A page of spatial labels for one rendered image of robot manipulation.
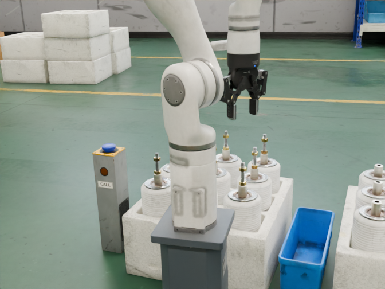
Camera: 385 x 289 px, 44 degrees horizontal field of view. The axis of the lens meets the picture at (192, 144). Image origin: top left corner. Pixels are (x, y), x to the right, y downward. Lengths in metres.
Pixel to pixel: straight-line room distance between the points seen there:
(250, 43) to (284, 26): 5.31
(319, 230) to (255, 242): 0.36
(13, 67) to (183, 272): 3.37
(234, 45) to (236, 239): 0.47
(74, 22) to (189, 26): 2.97
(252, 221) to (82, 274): 0.51
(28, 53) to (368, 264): 3.40
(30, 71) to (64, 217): 2.50
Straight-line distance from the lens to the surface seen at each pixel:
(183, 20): 0.91
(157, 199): 1.28
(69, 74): 3.95
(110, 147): 1.38
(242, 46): 1.09
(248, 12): 1.09
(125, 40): 4.49
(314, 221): 1.50
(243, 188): 1.21
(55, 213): 1.79
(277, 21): 6.40
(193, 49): 0.93
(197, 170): 0.91
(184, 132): 0.88
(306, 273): 1.25
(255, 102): 1.17
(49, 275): 1.45
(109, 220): 1.46
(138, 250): 1.34
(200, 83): 0.86
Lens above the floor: 0.78
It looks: 19 degrees down
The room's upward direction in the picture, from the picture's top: 2 degrees counter-clockwise
